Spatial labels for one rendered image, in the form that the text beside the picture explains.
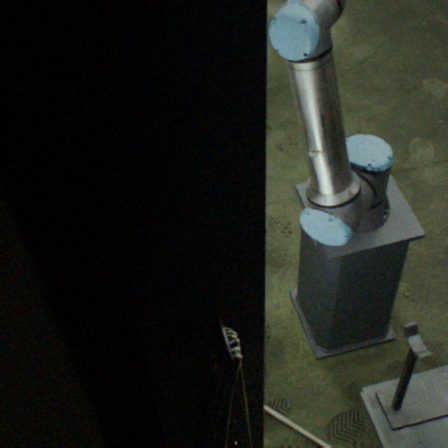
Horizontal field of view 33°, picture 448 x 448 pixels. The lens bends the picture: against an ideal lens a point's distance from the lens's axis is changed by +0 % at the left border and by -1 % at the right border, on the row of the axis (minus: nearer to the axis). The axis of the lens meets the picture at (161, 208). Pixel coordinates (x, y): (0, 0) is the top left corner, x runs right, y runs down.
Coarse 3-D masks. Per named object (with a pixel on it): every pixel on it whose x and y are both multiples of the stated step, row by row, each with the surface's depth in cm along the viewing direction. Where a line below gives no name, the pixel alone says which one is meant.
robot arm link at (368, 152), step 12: (348, 144) 215; (360, 144) 215; (372, 144) 214; (384, 144) 214; (360, 156) 211; (372, 156) 211; (384, 156) 211; (360, 168) 209; (372, 168) 209; (384, 168) 210; (372, 180) 210; (384, 180) 214; (372, 192) 210; (384, 192) 220; (372, 204) 221
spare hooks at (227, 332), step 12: (216, 324) 100; (204, 336) 101; (228, 336) 99; (216, 348) 99; (228, 348) 98; (216, 360) 98; (228, 360) 97; (240, 360) 99; (216, 372) 100; (228, 372) 107; (240, 372) 104; (228, 384) 110; (240, 384) 107; (228, 396) 113; (240, 396) 112; (228, 408) 112; (216, 420) 121; (228, 420) 115; (216, 432) 125; (228, 432) 122; (240, 444) 126
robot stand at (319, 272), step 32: (384, 224) 229; (416, 224) 228; (320, 256) 237; (352, 256) 227; (384, 256) 232; (320, 288) 247; (352, 288) 242; (384, 288) 247; (320, 320) 259; (352, 320) 258; (384, 320) 263; (320, 352) 272
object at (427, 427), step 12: (420, 372) 181; (432, 372) 181; (444, 372) 181; (384, 384) 180; (396, 384) 180; (372, 396) 179; (372, 408) 177; (384, 420) 175; (432, 420) 174; (444, 420) 173; (384, 432) 173; (396, 432) 173; (408, 432) 172; (420, 432) 172; (432, 432) 172; (444, 432) 171; (396, 444) 171; (408, 444) 171; (420, 444) 170; (432, 444) 170; (444, 444) 170
